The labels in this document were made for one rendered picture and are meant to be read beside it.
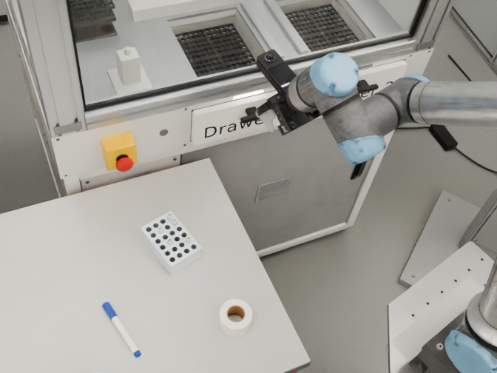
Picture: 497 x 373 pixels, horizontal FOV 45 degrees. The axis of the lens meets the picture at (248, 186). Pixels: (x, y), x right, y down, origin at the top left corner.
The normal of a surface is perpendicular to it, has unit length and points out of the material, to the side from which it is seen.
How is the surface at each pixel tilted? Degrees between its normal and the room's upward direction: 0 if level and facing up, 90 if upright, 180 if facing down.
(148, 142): 90
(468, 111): 86
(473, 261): 0
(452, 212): 5
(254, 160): 90
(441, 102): 71
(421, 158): 0
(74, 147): 90
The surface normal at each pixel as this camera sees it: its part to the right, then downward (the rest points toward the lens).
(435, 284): 0.10, -0.60
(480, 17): -0.95, 0.19
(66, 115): 0.40, 0.76
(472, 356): -0.76, 0.55
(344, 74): 0.30, -0.11
